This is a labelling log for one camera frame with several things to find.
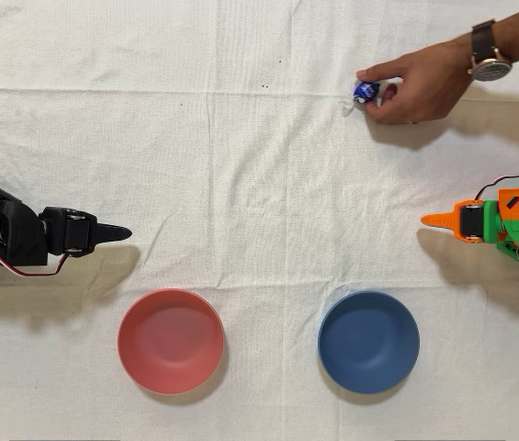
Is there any blue candy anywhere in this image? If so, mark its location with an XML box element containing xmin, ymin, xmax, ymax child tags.
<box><xmin>342</xmin><ymin>79</ymin><xmax>382</xmax><ymax>117</ymax></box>

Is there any red bowl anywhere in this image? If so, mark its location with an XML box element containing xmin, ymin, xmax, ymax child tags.
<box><xmin>117</xmin><ymin>288</ymin><xmax>226</xmax><ymax>395</ymax></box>

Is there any blue bowl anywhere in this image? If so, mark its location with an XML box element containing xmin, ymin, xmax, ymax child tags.
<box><xmin>317</xmin><ymin>289</ymin><xmax>421</xmax><ymax>395</ymax></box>

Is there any person's hand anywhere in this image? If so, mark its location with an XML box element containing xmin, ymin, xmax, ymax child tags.
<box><xmin>355</xmin><ymin>39</ymin><xmax>474</xmax><ymax>126</ymax></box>

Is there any white tablecloth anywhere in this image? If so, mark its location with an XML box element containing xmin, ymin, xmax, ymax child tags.
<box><xmin>0</xmin><ymin>0</ymin><xmax>519</xmax><ymax>441</ymax></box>

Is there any red white cable on black arm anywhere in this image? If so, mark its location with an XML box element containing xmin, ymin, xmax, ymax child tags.
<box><xmin>6</xmin><ymin>251</ymin><xmax>70</xmax><ymax>277</ymax></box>

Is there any dark cable on orange arm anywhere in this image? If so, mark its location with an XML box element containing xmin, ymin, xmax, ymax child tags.
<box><xmin>473</xmin><ymin>174</ymin><xmax>519</xmax><ymax>203</ymax></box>

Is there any brown strap wristwatch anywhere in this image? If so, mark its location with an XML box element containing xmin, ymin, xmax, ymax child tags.
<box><xmin>466</xmin><ymin>17</ymin><xmax>513</xmax><ymax>83</ymax></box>

